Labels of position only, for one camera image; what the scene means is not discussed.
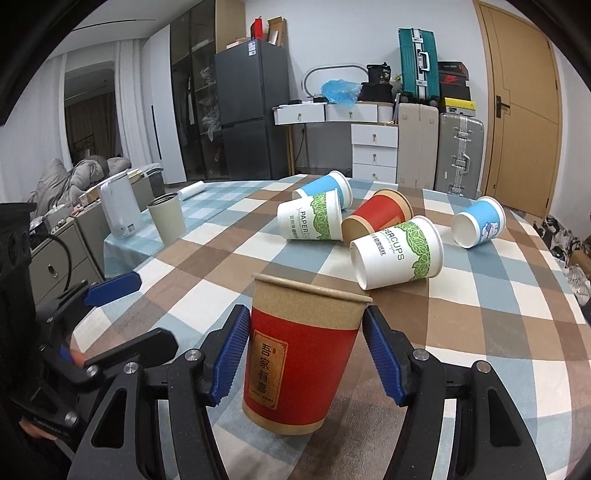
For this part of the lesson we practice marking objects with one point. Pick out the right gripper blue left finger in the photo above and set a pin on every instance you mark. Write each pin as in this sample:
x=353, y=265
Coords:
x=122, y=439

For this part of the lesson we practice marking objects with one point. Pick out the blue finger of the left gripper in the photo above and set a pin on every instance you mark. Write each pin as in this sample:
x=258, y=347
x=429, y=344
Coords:
x=72, y=356
x=112, y=289

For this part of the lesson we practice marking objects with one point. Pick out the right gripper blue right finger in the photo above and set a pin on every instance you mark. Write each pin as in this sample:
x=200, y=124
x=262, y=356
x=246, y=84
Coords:
x=491, y=440

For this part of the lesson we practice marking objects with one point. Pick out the red kraft paper cup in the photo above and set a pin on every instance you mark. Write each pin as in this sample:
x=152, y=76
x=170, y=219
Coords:
x=300, y=339

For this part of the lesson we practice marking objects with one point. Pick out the white green cup front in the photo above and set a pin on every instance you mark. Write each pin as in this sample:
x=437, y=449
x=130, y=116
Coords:
x=403, y=253

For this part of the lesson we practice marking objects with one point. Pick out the white green cup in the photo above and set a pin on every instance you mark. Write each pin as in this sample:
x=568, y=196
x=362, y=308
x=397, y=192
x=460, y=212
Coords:
x=315, y=218
x=403, y=253

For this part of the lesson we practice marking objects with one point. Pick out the blue cup with cartoon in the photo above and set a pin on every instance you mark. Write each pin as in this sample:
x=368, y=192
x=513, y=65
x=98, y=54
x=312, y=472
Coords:
x=483, y=221

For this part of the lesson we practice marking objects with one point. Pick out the white green cup rear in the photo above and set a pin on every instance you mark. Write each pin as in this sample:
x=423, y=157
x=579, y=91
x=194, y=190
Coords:
x=315, y=218

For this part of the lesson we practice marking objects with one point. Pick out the blue cup at rear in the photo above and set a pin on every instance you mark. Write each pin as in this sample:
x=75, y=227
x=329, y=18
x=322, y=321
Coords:
x=335, y=180

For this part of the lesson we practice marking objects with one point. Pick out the person's left hand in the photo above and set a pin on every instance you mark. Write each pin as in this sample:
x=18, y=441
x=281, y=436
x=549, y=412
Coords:
x=34, y=431

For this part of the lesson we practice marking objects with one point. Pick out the white appliance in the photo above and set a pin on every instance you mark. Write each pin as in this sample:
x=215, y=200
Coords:
x=119, y=205

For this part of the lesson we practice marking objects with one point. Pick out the beige tumbler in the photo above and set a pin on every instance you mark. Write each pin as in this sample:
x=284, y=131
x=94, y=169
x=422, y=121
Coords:
x=166, y=214

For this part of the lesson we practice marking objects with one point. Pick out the white paper roll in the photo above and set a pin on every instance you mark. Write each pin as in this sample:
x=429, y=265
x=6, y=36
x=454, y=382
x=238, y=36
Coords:
x=191, y=190

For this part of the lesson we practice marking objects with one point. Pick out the black refrigerator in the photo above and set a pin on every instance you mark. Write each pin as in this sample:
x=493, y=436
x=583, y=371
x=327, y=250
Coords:
x=251, y=80

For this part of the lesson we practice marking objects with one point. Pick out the silver suitcase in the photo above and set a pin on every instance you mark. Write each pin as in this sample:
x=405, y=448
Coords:
x=460, y=154

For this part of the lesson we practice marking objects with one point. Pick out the dark glass cabinet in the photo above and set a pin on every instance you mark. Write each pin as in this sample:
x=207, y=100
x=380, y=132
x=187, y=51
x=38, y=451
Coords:
x=196, y=36

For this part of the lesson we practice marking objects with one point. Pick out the beige suitcase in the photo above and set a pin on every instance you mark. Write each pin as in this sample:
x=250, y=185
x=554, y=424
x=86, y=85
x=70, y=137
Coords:
x=418, y=145

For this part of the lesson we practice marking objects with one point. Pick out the blue plastic bag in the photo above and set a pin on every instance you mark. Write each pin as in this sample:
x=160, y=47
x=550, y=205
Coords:
x=341, y=92

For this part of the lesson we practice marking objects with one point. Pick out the white drawer desk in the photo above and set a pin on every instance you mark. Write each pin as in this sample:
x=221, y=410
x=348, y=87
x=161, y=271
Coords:
x=361, y=141

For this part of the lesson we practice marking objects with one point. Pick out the black bag on desk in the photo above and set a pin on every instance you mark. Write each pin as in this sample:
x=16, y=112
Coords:
x=380, y=88

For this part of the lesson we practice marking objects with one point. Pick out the stacked shoe boxes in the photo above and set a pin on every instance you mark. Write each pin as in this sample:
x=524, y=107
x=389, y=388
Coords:
x=455, y=92

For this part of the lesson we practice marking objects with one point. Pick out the wooden door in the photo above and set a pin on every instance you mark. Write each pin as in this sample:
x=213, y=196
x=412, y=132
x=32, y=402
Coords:
x=525, y=112

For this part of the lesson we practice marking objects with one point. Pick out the teal suitcase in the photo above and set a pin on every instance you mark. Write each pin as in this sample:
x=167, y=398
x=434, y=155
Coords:
x=419, y=63

